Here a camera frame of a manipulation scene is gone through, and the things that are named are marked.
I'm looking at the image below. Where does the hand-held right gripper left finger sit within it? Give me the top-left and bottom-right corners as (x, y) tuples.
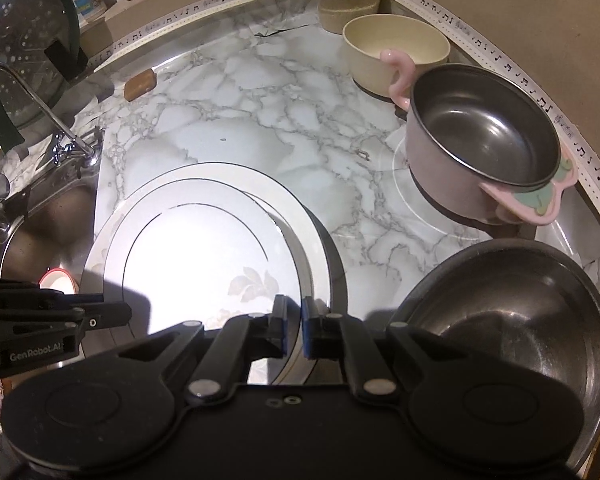
(115, 294), (290, 401)

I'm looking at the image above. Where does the steel sink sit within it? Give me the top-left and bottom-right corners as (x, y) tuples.
(0, 160), (99, 301)

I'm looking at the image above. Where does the large steel bowl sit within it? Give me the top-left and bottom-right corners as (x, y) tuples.
(390, 238), (600, 471)

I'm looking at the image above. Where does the pink handled steel bowl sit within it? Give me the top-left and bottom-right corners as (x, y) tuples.
(380, 49), (579, 226)

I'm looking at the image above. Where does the chrome gooseneck faucet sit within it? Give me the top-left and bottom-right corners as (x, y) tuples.
(0, 60), (104, 167)

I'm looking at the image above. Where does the red rimmed bowl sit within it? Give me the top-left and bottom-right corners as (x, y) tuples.
(39, 267), (79, 295)

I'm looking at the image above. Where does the metal colander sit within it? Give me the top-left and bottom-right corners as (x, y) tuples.
(0, 0), (90, 148)
(0, 0), (81, 131)

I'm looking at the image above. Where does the white floral plate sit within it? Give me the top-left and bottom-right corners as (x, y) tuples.
(81, 161), (349, 386)

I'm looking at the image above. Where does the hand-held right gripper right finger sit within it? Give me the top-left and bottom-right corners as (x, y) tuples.
(302, 296), (470, 403)

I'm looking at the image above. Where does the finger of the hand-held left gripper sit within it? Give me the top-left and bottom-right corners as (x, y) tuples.
(0, 286), (106, 307)
(40, 300), (133, 332)

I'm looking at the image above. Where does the clear plastic lidded container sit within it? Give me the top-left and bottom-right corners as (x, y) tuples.
(304, 0), (388, 35)

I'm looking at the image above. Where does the cream bowl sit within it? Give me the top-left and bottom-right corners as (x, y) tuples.
(341, 14), (451, 97)

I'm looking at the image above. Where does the brown soap bar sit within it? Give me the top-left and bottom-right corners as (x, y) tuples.
(123, 69), (159, 101)

